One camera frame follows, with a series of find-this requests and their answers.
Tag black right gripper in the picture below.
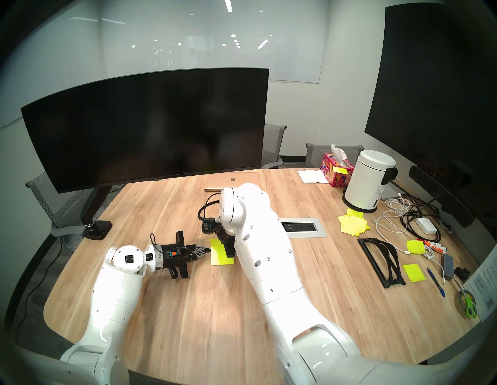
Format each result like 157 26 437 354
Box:
201 219 237 258

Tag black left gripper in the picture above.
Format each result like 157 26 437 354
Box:
157 231 211 279

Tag loose yellow sticky notes pile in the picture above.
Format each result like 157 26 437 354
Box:
337 208 371 236

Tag curved black ultrawide monitor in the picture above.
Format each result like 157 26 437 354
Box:
21 68 269 194

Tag yellow sticky pad right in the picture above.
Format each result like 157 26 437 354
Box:
402 264 426 283

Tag rose gold closed laptop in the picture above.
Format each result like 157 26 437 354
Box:
204 171 261 192

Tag silver table power outlet panel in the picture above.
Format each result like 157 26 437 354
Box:
280 218 327 238

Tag white paper napkin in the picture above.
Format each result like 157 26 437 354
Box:
297 169 330 184

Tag grey mesh office chair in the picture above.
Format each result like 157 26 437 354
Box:
261 123 287 169
25 171 105 253
305 143 364 168

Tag colourful tissue box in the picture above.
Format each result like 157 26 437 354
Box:
320 144 355 187

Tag white cylindrical trash can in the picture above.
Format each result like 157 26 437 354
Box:
342 150 399 213

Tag black folding laptop stand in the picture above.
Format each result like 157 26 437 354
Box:
357 238 407 289

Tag red white marker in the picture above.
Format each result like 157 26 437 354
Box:
417 239 447 253

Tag blue pen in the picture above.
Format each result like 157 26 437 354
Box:
426 267 446 298

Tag black video sound bar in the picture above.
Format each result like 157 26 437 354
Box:
408 165 475 228

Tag grey whiteboard eraser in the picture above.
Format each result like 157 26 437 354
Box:
440 254 455 281

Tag clear tape roll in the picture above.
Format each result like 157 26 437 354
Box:
455 290 477 317

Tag white printed paper sheet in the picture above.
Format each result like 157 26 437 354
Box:
462 254 497 323

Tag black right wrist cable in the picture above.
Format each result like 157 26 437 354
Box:
198 193 222 224

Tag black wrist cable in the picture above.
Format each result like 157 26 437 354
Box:
198 193 222 224
150 233 183 279

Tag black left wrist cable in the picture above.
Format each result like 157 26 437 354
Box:
150 233 183 279

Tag black floor cable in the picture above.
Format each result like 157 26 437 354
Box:
12 241 63 342

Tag white charging cable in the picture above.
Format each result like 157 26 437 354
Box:
374 192 447 282

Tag black cable bundle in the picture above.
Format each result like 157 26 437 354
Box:
400 196 443 243

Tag glass wall whiteboard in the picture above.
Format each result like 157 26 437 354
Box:
100 0 328 84

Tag large black wall television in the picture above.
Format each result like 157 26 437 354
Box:
364 3 497 225

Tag green handled scissors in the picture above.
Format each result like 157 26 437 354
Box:
460 289 478 319

